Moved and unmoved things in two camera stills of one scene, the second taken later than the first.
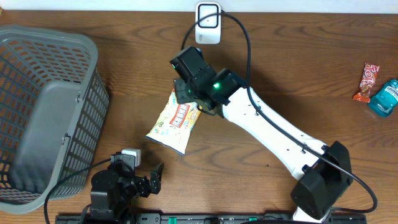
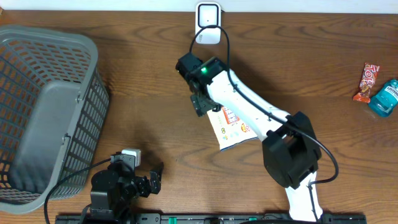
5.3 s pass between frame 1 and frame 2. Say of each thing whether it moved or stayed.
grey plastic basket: stayed
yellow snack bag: moved
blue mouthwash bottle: stayed
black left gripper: stayed
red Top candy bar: stayed
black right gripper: moved
